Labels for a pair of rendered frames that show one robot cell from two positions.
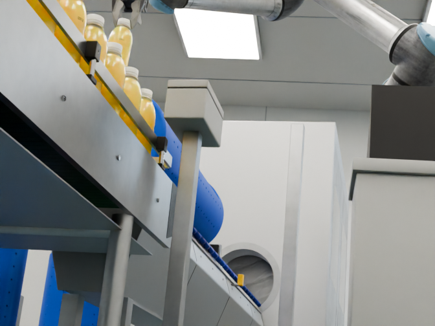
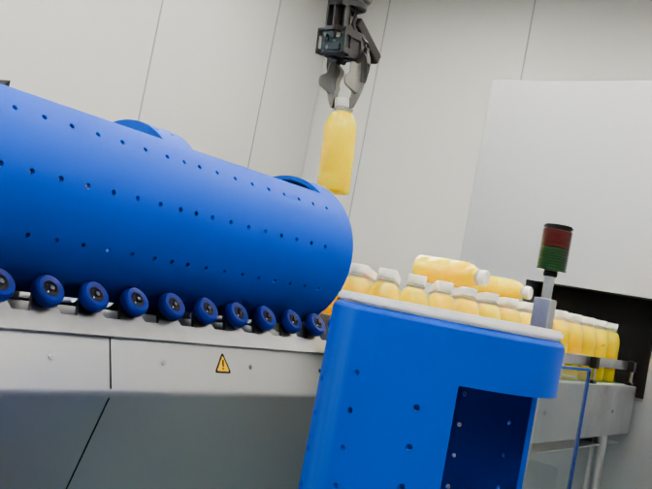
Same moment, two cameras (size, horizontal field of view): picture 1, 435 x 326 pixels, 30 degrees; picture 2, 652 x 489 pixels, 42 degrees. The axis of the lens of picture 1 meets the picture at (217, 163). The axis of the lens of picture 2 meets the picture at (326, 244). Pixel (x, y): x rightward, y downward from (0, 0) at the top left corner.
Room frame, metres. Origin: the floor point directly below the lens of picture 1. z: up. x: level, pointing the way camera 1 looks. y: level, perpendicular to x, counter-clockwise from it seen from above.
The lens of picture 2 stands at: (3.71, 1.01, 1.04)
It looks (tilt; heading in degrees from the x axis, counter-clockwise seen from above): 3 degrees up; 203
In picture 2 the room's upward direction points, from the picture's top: 11 degrees clockwise
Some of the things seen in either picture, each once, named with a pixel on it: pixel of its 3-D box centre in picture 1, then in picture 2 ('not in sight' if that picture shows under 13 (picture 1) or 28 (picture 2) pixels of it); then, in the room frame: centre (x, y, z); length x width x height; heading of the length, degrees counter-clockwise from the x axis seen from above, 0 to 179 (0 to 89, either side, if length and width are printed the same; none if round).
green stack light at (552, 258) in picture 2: not in sight; (552, 259); (1.85, 0.74, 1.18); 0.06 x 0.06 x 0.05
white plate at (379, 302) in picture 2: not in sight; (448, 314); (2.68, 0.75, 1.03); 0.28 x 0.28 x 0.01
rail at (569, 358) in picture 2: not in sight; (549, 356); (1.33, 0.70, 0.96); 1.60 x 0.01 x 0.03; 167
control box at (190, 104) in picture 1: (195, 114); not in sight; (1.88, 0.07, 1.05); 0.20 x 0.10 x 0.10; 167
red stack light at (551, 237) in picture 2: not in sight; (556, 239); (1.85, 0.74, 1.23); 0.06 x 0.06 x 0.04
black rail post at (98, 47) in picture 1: (91, 62); not in sight; (1.39, 0.25, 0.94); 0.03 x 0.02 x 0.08; 167
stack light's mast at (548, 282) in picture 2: not in sight; (552, 262); (1.85, 0.74, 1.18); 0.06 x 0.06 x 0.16
